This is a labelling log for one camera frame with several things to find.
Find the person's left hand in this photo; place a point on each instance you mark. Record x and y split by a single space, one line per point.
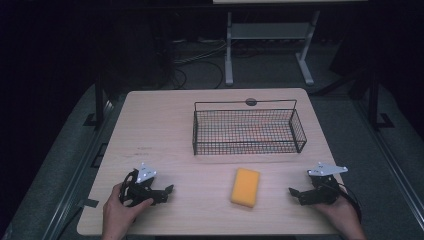
116 216

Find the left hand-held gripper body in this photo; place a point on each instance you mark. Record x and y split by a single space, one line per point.
141 191

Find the dark round table grommet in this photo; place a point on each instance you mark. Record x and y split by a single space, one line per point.
251 102

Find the black metal stand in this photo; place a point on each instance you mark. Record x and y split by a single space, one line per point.
374 100
99 100

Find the black tape strip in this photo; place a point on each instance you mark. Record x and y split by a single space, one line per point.
88 202

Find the white metal stand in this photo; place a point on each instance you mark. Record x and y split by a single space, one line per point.
268 31

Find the grey metal frame rail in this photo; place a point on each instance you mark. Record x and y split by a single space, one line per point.
390 156
76 173

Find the yellow sponge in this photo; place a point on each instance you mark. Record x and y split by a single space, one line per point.
245 187

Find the person's right hand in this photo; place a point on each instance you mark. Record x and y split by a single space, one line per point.
343 213

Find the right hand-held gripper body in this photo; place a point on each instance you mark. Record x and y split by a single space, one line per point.
325 191

